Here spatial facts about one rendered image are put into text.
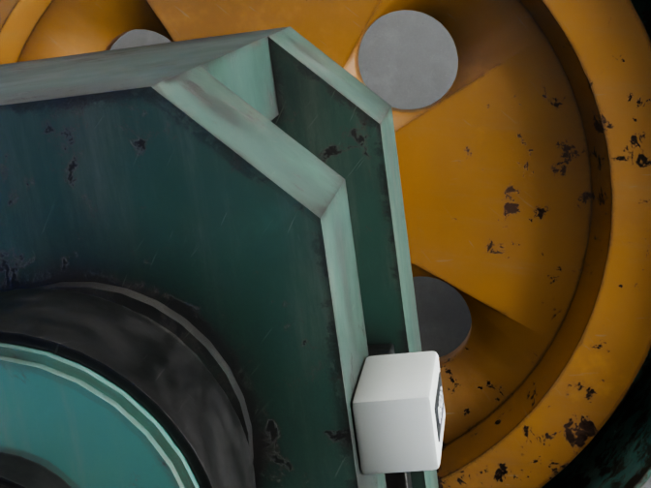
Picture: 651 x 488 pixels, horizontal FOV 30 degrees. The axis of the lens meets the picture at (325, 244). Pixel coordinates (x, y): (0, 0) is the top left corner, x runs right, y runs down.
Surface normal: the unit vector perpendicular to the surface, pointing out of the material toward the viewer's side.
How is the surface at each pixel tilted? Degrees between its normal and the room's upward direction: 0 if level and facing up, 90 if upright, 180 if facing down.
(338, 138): 90
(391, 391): 0
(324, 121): 90
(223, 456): 79
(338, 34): 90
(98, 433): 90
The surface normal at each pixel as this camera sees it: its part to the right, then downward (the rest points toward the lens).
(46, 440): -0.14, 0.24
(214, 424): 0.88, -0.40
